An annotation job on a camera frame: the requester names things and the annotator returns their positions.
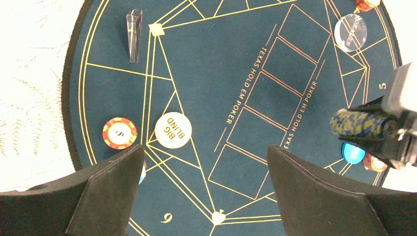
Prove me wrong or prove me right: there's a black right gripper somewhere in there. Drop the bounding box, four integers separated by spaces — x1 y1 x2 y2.
338 62 417 170

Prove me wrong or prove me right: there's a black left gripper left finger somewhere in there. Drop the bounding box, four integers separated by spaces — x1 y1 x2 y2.
0 145 145 236

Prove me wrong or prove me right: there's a yellow big blind button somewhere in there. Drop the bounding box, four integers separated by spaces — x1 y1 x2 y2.
154 112 192 149

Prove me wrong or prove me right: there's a round dark blue poker mat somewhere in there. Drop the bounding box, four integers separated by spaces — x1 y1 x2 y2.
62 0 401 236

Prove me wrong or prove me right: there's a clear dealer button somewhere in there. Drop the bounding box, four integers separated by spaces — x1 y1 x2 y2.
334 13 367 52

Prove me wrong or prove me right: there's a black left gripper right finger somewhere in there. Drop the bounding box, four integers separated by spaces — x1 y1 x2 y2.
267 145 417 236

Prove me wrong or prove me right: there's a floral tablecloth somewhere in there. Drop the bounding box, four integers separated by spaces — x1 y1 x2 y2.
0 0 83 192

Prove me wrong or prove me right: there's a green blue 50 chip stack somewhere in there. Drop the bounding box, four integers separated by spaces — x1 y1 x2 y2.
330 109 391 138

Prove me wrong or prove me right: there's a clear triangular card cutter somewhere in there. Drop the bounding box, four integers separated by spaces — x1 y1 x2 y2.
126 9 143 63

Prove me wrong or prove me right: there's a blue small blind button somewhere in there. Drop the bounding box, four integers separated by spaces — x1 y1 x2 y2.
341 143 366 164

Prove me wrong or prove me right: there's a grey chip stack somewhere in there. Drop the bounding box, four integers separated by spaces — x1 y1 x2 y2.
138 162 147 185

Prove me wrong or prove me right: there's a red 5 chip stack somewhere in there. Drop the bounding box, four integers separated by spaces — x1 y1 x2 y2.
102 117 138 149

